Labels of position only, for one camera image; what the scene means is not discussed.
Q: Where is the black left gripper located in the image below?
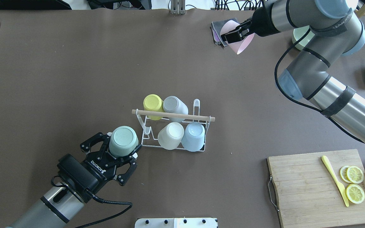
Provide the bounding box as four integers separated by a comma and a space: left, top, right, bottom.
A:
57, 132, 138, 203

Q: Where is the wooden cutting board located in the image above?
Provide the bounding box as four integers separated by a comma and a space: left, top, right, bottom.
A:
267, 149, 365, 228

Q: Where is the dark grey cloth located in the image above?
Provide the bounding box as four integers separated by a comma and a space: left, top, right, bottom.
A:
210, 19, 229, 47

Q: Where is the white wire cup rack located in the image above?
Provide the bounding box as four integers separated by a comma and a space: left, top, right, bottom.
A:
132, 99, 215, 152

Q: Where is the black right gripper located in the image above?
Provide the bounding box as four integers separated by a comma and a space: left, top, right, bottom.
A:
221, 6, 280, 44

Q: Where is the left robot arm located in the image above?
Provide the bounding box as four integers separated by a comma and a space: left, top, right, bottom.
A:
10, 132, 142, 228

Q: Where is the aluminium frame post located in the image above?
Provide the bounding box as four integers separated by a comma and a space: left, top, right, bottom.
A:
170, 0, 186, 15

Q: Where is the white cup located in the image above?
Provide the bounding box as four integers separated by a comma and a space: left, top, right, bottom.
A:
158, 122, 184, 150

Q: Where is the yellow cup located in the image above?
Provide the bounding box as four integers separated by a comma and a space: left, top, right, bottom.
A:
143, 94, 164, 112

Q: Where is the grey cup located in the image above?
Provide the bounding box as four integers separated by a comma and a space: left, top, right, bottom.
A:
163, 96, 188, 115

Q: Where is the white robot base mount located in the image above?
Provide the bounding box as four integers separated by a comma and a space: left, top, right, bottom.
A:
134, 217, 218, 228

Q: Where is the green bowl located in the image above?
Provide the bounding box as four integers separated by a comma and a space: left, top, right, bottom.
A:
292, 25, 316, 51

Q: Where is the lemon slice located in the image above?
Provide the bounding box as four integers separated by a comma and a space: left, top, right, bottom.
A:
346, 183, 365, 204
346, 166, 364, 184

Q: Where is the pink cup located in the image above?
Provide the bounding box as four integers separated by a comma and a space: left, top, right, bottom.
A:
220, 19, 254, 55

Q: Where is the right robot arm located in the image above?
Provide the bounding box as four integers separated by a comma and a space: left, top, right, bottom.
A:
221, 0, 365, 143

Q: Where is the green cup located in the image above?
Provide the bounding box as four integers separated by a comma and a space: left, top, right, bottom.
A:
109, 126, 138, 158

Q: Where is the yellow plastic knife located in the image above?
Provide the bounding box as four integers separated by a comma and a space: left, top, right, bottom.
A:
321, 155, 349, 207

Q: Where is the light blue cup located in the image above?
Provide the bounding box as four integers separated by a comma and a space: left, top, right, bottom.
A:
181, 122, 205, 152

